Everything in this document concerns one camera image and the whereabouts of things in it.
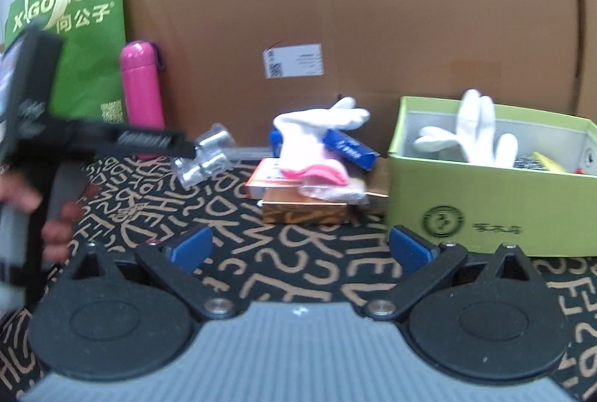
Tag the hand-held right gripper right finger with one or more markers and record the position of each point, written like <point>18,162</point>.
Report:
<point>413,247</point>

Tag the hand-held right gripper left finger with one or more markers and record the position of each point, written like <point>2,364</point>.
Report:
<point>189,247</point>

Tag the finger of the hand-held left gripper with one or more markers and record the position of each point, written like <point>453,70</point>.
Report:
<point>140,140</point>

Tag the light green shoe box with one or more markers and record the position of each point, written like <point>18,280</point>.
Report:
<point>489,206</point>

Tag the shiny gold box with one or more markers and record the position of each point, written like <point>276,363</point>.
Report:
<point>303,210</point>

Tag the white glove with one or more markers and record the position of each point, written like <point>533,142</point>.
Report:
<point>317,119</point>
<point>471,126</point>

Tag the steel wool scrubber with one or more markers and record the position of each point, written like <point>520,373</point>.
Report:
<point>529,161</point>

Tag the yellow medicine box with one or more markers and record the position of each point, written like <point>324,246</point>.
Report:
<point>550,161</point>

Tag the person's left hand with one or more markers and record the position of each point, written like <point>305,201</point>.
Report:
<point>60,229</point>

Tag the pink thermos bottle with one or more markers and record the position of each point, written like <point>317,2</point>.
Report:
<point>140,89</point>

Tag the green shopping bag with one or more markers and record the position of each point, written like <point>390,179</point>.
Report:
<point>88,56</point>

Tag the small brown box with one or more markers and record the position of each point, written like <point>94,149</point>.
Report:
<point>378,182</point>

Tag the black tan patterned tablecloth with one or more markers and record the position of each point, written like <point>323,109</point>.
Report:
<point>280,262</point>

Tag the clear plastic wrapper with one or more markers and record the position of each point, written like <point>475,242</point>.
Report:
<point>336,193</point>

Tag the orange white box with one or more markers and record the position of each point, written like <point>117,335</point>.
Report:
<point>266,182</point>

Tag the blue rectangular box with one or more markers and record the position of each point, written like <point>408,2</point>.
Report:
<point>350,147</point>

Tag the pink cloth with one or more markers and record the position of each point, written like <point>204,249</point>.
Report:
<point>317,172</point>

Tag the white shipping label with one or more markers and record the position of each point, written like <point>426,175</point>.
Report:
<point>293,61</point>

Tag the brown cardboard backdrop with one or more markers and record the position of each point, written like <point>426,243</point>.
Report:
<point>373,10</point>

